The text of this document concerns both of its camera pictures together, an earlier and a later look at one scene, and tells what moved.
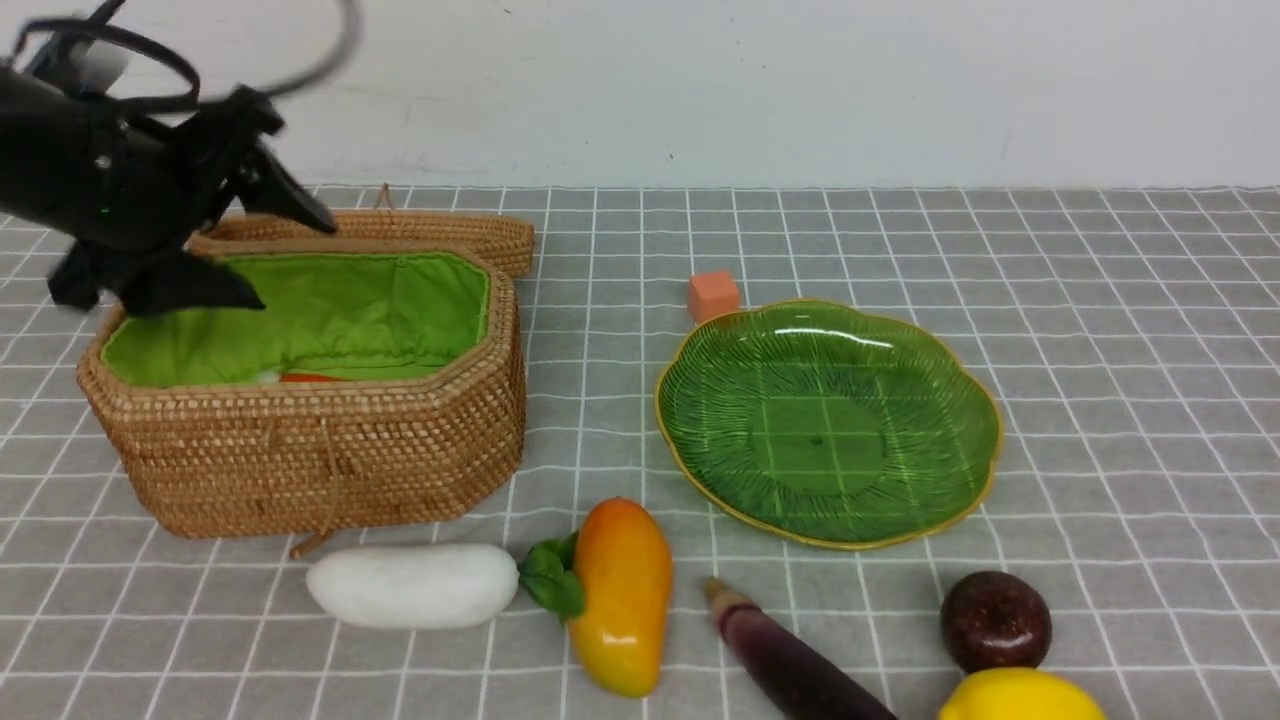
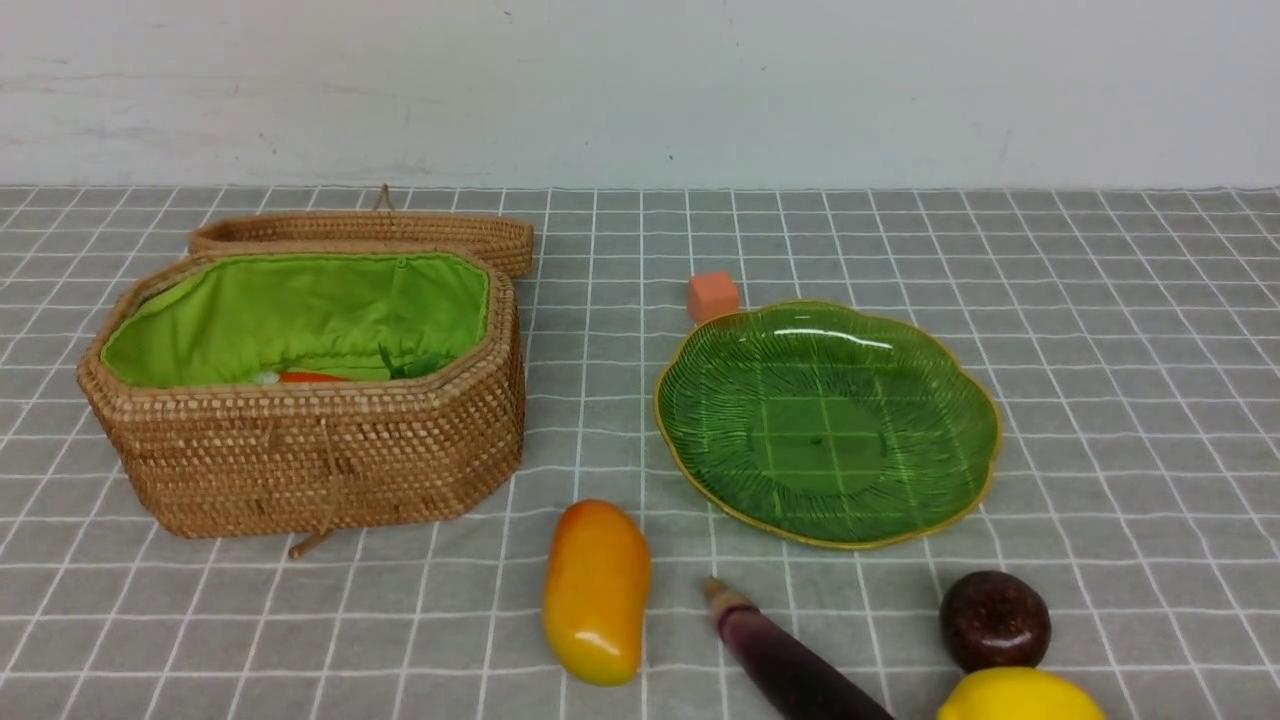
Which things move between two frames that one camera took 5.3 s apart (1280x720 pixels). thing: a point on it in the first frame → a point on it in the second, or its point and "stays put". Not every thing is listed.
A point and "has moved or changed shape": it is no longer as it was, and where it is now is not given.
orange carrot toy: [306, 377] stays put
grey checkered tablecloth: [1129, 338] stays put
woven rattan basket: [372, 386] stays put
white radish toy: [402, 585] → [417, 366]
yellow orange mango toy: [623, 561] has moved or changed shape
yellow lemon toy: [1017, 693] stays put
